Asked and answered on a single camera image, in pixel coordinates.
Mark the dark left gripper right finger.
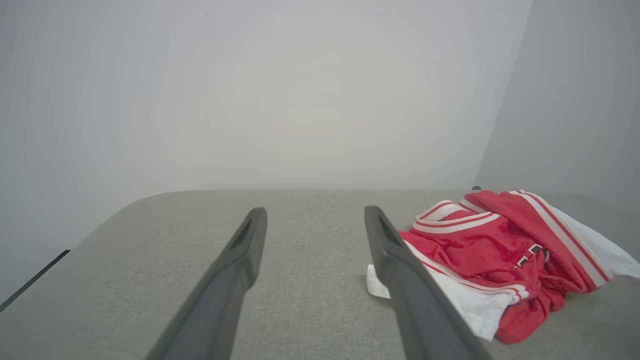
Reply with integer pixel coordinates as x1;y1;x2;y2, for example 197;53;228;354
364;205;494;360

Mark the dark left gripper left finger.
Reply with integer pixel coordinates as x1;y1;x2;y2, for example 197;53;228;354
145;207;268;360

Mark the red and white basketball jersey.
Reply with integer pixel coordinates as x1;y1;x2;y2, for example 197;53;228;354
366;189;640;345

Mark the black baseboard strip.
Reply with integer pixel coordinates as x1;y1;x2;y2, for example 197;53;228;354
0;249;71;313

